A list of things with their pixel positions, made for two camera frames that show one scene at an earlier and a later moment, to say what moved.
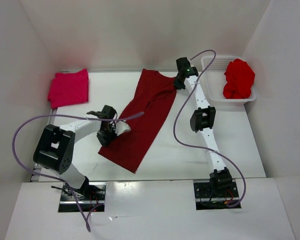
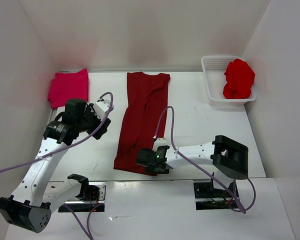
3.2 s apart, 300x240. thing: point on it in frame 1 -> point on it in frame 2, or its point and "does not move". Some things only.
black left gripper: [107, 142] -> [98, 132]
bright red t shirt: [240, 77] does not move
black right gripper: [179, 86] -> [166, 171]
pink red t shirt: [68, 88] does not move
